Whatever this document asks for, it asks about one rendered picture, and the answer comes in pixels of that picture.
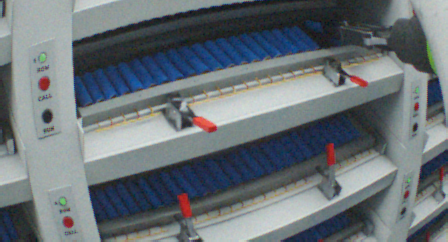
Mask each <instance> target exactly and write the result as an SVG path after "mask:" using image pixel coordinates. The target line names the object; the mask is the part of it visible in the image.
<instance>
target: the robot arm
mask: <svg viewBox="0 0 448 242"><path fill-rule="evenodd" d="M409 1H410V3H411V5H412V8H413V10H414V12H415V15H414V16H413V17H412V16H411V18H409V19H407V18H401V17H400V18H399V19H397V20H396V21H395V22H394V24H393V26H390V25H383V24H380V25H378V24H373V23H368V24H364V23H360V24H359V26H358V23H357V22H349V21H342V20H339V19H333V20H332V19H331V21H326V20H322V21H320V23H321V26H322V33H323V38H331V39H337V40H341V42H342V43H348V44H350V45H355V46H361V47H363V48H365V49H367V50H369V51H371V50H372V49H373V48H374V47H375V48H380V49H384V50H385V51H392V52H394V53H395V54H396V56H397V58H398V59H399V60H400V61H401V62H403V63H406V64H409V65H412V66H413V67H414V68H415V69H416V71H418V72H421V73H427V74H429V77H430V79H433V75H436V76H439V81H440V84H441V90H442V95H443V101H444V108H445V116H446V125H447V134H448V0H409Z"/></svg>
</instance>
